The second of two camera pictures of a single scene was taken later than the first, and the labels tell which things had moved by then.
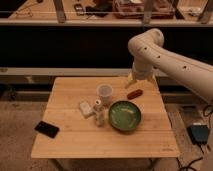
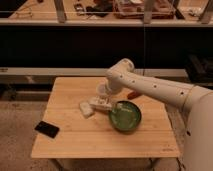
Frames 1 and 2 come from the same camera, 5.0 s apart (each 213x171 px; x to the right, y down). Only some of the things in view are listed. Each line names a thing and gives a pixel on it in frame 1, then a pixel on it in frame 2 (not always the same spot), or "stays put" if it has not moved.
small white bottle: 99,113 -> 100,103
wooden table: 101,117 stays put
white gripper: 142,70 -> 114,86
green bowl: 125,115 stays put
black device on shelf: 79,9 stays put
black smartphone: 47,129 stays put
